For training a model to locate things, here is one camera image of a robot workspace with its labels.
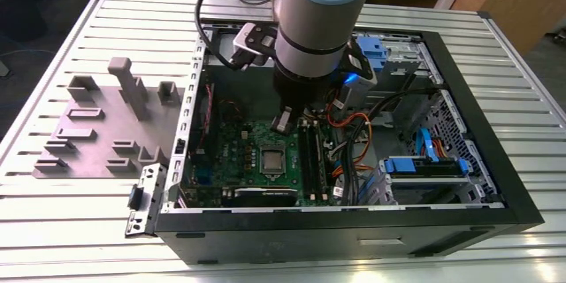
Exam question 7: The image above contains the orange wire bundle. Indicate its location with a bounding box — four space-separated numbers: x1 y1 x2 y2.
325 112 376 181

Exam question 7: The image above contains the blue flat wire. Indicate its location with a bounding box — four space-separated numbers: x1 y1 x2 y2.
415 128 446 162

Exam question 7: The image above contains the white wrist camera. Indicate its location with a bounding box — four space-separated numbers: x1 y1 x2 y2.
231 23 279 71

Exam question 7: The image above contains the black camera cable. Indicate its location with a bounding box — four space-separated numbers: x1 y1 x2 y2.
195 0 284 72

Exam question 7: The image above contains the grey metal disk bay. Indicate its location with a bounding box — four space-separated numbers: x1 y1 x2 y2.
375 176 504 206

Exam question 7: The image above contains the black graphics card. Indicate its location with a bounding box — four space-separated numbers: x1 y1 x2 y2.
179 184 297 208

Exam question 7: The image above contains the metal socket cover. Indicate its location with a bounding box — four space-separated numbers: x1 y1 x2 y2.
257 143 288 175

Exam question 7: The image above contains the blue drive bay latch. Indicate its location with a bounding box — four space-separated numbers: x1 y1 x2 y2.
358 36 390 72

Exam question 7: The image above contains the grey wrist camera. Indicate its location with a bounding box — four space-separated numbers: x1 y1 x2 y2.
344 40 379 90

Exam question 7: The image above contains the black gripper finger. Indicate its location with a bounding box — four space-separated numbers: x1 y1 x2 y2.
271 106 289 136
281 106 296 136

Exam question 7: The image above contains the blue floor cable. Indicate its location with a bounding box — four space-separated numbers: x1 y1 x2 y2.
0 48 57 58

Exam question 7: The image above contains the thick black cable bundle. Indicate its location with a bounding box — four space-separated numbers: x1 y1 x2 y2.
341 86 443 206

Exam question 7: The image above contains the green motherboard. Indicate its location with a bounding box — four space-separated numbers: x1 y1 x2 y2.
183 110 344 207

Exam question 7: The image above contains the silver CPU green edge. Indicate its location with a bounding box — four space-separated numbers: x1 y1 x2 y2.
263 150 284 170

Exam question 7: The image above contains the thin red wire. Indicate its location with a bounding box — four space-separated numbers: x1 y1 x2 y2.
199 82 216 158

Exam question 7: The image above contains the hard disk in blue carrier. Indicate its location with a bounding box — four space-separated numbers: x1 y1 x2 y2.
379 156 470 181

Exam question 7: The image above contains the grey metal drive cage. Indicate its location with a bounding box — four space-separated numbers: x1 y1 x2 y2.
339 33 446 111

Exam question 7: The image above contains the grey metal card bracket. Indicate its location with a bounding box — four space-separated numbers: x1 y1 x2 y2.
124 162 168 239

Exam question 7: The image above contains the grey parts rack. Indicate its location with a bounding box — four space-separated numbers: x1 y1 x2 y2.
33 57 189 180

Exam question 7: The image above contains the black PC case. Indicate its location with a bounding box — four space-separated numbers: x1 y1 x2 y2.
152 17 544 266

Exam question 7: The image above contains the black RAM slot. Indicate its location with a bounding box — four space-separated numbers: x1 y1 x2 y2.
316 120 332 198
297 120 316 199
303 120 320 199

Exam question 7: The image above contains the yellow black wire bundle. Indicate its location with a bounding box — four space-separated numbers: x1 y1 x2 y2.
304 109 331 123

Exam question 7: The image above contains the grey power supply unit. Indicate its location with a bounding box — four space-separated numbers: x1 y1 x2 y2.
203 33 284 117

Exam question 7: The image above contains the CPU socket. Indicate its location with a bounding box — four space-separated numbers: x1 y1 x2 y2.
257 142 289 176

